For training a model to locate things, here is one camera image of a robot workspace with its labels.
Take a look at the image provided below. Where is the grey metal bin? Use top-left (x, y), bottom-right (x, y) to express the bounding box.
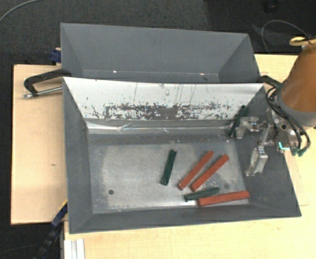
top-left (59, 22), bottom-right (302, 234)

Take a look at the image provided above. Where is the dark green flat block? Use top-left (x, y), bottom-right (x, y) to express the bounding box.
top-left (184, 186), bottom-right (220, 202)
top-left (160, 149), bottom-right (178, 186)

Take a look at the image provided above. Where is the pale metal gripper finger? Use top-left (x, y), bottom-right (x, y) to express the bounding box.
top-left (234, 116), bottom-right (259, 139)
top-left (245, 145), bottom-right (269, 178)

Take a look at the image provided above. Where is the red-brown flat block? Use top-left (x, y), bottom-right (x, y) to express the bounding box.
top-left (196, 190), bottom-right (251, 207)
top-left (177, 149), bottom-right (215, 191)
top-left (189, 154), bottom-right (230, 193)

